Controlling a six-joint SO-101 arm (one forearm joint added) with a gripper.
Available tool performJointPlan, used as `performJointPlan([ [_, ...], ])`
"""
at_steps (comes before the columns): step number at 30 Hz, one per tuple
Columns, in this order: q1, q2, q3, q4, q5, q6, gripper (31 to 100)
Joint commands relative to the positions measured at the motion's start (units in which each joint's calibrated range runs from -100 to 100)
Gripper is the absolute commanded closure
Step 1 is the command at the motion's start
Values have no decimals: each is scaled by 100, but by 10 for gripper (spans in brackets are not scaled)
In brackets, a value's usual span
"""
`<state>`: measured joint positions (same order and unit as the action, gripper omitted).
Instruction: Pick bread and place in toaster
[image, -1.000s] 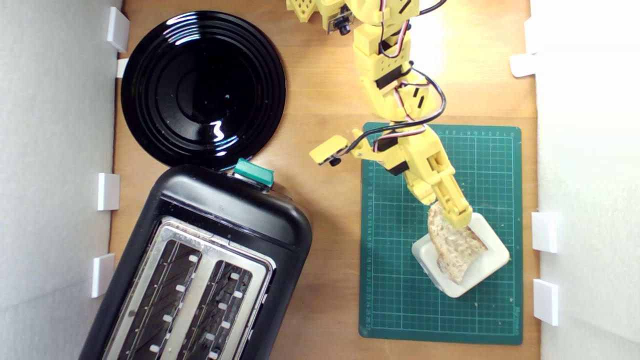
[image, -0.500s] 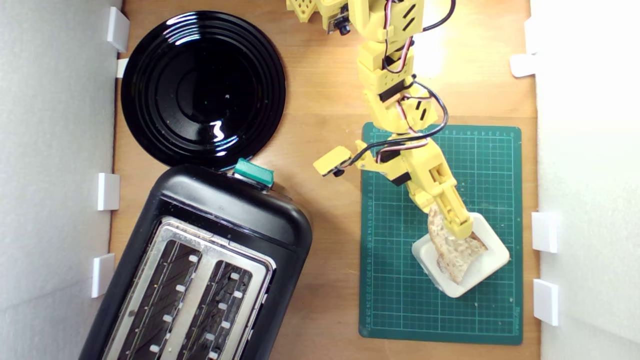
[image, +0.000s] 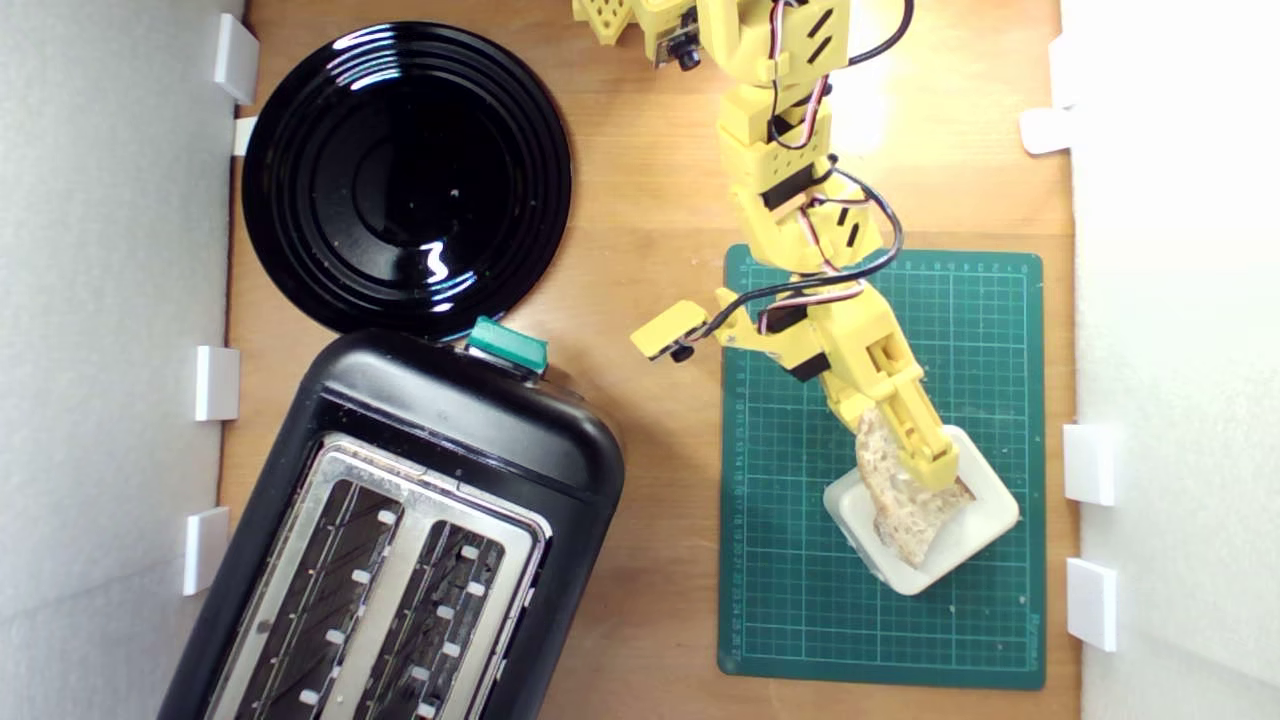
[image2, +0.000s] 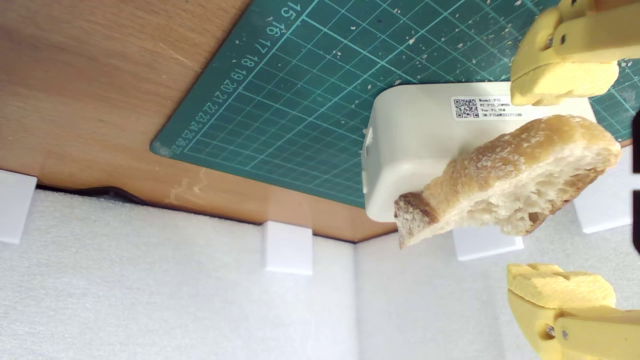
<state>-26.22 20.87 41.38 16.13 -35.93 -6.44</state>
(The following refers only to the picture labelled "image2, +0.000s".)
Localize green cutting mat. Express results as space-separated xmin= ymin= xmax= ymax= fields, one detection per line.
xmin=150 ymin=0 xmax=640 ymax=208

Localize white rounded block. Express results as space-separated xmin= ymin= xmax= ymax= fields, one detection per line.
xmin=361 ymin=82 xmax=598 ymax=223

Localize brown bread slice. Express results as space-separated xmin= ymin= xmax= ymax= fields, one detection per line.
xmin=393 ymin=115 xmax=622 ymax=249

